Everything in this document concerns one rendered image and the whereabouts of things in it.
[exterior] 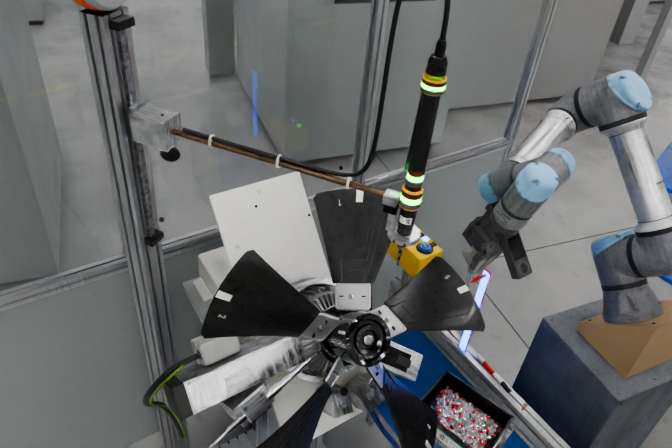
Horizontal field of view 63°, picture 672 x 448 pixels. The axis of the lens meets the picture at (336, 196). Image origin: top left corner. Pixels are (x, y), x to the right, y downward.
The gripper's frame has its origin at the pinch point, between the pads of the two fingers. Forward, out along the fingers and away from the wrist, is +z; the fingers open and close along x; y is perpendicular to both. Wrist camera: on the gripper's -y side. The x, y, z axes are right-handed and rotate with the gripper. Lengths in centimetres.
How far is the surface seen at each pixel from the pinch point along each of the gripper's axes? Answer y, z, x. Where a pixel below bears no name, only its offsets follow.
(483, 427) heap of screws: -29.5, 36.8, -1.1
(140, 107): 64, -11, 62
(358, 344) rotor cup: -3.2, 5.2, 35.0
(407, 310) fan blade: 0.8, 9.6, 16.6
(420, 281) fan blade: 6.7, 10.5, 7.8
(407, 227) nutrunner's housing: 8.3, -19.5, 23.9
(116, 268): 61, 51, 72
